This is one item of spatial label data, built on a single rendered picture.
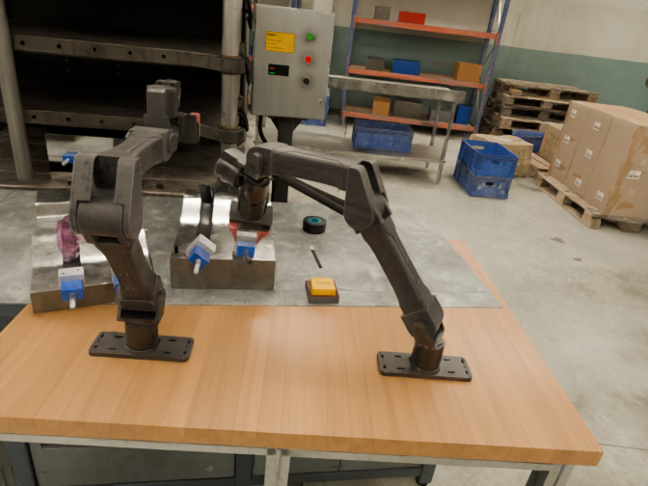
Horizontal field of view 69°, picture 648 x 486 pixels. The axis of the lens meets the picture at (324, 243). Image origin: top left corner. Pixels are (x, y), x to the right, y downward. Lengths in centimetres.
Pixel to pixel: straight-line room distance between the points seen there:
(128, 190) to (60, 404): 42
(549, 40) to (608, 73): 106
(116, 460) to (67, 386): 69
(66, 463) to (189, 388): 80
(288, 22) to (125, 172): 127
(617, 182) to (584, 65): 398
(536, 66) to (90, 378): 778
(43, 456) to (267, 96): 142
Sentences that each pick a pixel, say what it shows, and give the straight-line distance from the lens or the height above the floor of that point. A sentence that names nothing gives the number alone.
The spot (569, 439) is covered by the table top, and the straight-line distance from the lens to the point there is 107.
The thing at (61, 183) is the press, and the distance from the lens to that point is 205.
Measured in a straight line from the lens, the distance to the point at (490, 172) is 488.
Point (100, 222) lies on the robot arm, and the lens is 79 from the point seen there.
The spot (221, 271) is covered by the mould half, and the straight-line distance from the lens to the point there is 123.
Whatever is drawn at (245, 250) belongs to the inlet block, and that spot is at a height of 94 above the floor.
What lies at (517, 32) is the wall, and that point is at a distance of 811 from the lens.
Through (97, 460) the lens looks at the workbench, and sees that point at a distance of 170.
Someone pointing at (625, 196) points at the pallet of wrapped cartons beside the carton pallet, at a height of 33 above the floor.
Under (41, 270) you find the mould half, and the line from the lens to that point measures 130.
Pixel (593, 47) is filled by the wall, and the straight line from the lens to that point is 851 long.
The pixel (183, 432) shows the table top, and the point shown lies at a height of 79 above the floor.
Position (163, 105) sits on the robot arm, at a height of 127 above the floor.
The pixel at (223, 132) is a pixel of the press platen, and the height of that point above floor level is 103.
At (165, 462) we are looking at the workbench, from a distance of 168.
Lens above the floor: 147
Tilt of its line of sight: 26 degrees down
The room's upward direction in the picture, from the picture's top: 7 degrees clockwise
